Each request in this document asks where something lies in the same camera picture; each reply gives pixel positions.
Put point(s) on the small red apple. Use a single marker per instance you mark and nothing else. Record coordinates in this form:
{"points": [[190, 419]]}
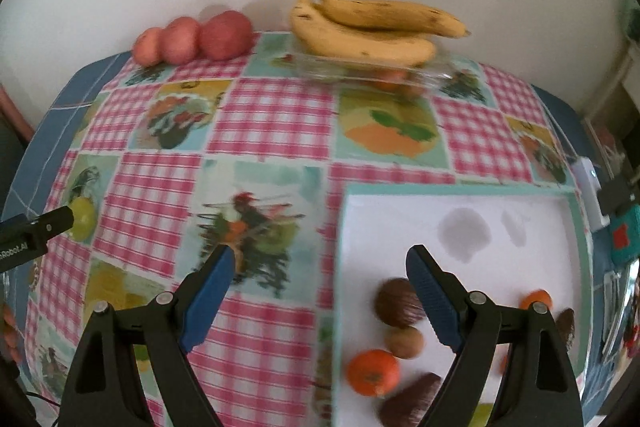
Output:
{"points": [[147, 47]]}

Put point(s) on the clear plastic container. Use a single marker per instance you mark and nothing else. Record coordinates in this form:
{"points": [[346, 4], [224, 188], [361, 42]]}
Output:
{"points": [[435, 74]]}

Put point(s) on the round light brown fruit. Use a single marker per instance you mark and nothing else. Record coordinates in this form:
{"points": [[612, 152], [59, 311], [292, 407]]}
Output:
{"points": [[405, 342]]}

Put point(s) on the orange fruit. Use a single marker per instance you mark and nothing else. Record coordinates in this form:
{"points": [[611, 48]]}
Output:
{"points": [[372, 372], [535, 298], [392, 77]]}

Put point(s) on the pink checked printed tablecloth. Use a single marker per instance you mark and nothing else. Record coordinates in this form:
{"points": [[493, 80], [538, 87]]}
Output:
{"points": [[280, 117]]}

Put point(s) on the large red apple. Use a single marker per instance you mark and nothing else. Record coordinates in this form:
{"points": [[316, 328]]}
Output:
{"points": [[225, 36]]}

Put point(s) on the white furniture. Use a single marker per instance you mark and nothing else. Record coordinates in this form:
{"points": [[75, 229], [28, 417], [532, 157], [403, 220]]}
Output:
{"points": [[624, 72]]}

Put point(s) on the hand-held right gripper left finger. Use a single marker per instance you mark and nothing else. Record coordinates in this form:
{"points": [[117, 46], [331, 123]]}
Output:
{"points": [[210, 302]]}

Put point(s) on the white tray with teal rim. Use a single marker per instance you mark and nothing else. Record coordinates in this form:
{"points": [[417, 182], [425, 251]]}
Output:
{"points": [[390, 232]]}

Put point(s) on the black power adapter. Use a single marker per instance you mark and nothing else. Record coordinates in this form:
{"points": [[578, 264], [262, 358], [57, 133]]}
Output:
{"points": [[617, 194]]}

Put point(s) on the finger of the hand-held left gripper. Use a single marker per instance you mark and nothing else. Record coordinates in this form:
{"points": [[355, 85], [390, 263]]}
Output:
{"points": [[55, 222]]}

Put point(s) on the teal device with red patch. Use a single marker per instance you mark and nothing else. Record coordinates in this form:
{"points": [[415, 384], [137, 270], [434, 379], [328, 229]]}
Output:
{"points": [[625, 237]]}

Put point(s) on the medium red apple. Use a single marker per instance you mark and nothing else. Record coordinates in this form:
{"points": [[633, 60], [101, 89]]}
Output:
{"points": [[180, 39]]}

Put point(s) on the clear plastic packaging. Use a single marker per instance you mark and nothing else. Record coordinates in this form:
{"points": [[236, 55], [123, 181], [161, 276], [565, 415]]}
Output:
{"points": [[617, 307]]}

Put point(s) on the dark brown avocado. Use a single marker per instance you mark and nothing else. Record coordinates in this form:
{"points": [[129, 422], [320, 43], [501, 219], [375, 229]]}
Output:
{"points": [[566, 324], [407, 402], [395, 302]]}

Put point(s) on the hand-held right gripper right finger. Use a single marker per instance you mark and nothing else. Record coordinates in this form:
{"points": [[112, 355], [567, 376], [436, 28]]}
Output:
{"points": [[432, 297]]}

